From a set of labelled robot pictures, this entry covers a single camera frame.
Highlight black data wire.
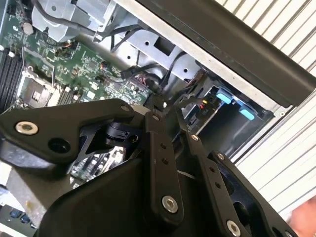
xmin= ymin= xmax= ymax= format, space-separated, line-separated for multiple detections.
xmin=158 ymin=50 xmax=190 ymax=112

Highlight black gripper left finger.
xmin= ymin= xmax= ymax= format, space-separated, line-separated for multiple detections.
xmin=0 ymin=95 xmax=186 ymax=226

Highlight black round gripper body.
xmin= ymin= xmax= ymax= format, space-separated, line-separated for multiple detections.
xmin=37 ymin=148 xmax=219 ymax=237

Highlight black power connector wire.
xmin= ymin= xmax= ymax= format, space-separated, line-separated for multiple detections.
xmin=197 ymin=95 xmax=218 ymax=119

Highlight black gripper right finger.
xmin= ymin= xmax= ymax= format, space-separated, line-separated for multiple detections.
xmin=169 ymin=105 xmax=296 ymax=237

